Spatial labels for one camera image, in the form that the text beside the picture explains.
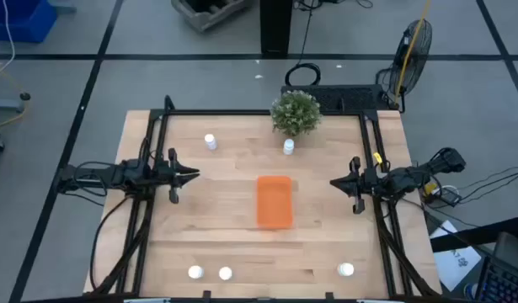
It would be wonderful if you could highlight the white thin cable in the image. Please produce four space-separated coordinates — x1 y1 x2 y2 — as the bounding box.
0 0 16 79

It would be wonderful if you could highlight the black perforated panel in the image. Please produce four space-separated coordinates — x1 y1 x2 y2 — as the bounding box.
280 83 390 113

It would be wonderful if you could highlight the grey stand foot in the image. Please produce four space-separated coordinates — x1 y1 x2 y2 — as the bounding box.
47 0 77 13

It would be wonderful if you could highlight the white paper sheet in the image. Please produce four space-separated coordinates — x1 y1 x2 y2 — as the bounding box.
429 219 483 292

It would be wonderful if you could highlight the orange plastic basket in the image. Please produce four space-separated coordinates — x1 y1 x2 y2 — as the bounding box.
256 175 294 231

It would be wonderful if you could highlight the black bar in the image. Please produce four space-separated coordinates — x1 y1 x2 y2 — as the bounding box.
429 215 518 253

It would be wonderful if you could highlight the black backlit keyboard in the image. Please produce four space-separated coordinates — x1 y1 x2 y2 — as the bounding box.
477 256 518 303

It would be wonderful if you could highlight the black metal table frame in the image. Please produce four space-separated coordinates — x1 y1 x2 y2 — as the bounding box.
83 94 443 298

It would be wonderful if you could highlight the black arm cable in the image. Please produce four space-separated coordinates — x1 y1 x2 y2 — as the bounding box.
88 195 133 291

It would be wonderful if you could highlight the green potted plant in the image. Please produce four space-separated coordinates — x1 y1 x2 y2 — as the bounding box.
270 89 323 138

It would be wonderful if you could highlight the blue plastic bin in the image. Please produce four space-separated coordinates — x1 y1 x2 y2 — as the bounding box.
0 0 58 44

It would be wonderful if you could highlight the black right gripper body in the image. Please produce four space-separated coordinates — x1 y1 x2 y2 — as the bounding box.
349 157 380 215

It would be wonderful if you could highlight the grey stand base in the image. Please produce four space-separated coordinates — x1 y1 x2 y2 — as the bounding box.
0 98 26 114

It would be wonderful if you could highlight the yellow cable at fan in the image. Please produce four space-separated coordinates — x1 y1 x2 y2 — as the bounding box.
393 0 432 105

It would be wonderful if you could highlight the black column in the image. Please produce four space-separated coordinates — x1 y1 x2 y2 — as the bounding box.
259 0 294 56

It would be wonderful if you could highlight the grey pallet box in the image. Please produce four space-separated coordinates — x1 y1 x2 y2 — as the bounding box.
170 0 251 34

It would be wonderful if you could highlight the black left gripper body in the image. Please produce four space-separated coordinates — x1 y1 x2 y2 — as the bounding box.
153 147 180 204

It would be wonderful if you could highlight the yellow floor cable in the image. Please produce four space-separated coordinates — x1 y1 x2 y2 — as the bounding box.
0 58 29 131

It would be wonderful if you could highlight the black power adapter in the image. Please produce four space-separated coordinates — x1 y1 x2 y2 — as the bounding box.
422 180 462 208

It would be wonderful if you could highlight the black floor fan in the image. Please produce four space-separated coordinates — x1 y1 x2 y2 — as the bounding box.
375 19 434 114

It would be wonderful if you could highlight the blue round cup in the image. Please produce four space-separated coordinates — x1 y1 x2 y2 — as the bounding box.
463 282 481 300

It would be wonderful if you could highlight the black floor cable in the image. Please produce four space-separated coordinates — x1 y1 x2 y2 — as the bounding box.
458 174 518 206
458 162 518 193

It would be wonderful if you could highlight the black coiled cable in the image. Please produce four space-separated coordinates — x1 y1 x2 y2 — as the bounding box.
284 0 322 88

